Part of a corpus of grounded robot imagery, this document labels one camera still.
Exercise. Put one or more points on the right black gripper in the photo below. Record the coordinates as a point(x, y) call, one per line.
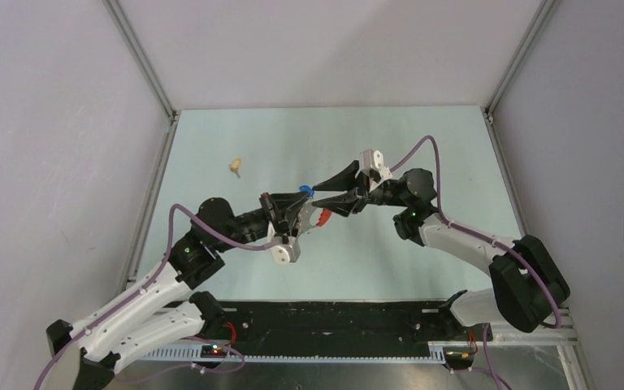
point(344, 180)

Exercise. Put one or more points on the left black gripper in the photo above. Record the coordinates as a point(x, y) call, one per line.
point(283, 206)

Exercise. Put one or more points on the blue key tag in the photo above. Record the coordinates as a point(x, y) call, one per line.
point(307, 189)

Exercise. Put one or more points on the steel key holder red handle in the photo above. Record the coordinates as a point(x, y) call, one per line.
point(311, 217)

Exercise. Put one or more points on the yellow key tag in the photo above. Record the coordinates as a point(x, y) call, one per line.
point(235, 165)

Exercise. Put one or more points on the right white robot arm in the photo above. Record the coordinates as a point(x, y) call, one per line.
point(527, 286)

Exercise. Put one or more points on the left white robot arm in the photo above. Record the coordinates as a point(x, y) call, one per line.
point(165, 305)

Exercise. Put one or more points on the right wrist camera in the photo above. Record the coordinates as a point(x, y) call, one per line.
point(373, 166)

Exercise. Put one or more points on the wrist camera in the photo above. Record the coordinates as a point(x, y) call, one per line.
point(373, 166)
point(285, 249)

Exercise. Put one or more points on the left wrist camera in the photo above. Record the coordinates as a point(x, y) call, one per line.
point(285, 249)

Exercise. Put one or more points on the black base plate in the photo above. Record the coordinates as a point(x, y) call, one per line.
point(334, 329)

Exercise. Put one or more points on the left aluminium corner post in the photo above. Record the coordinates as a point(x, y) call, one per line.
point(129, 36)

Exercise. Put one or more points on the aluminium corner post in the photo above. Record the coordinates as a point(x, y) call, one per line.
point(129, 36)
point(531, 35)

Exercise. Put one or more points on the aluminium frame rail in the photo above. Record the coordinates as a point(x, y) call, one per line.
point(502, 334)

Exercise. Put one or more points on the right aluminium corner post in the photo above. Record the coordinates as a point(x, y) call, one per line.
point(531, 35)

